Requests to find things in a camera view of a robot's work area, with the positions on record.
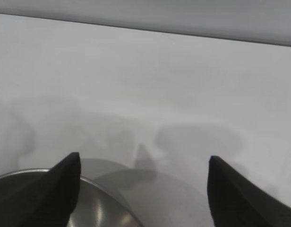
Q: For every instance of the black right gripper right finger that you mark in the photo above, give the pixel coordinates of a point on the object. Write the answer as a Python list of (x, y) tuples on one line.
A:
[(240, 205)]

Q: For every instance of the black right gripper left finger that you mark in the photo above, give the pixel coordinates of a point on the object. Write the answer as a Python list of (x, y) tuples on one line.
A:
[(46, 203)]

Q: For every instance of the stainless steel mixing bowl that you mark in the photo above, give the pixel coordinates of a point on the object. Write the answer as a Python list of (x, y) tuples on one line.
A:
[(103, 208)]

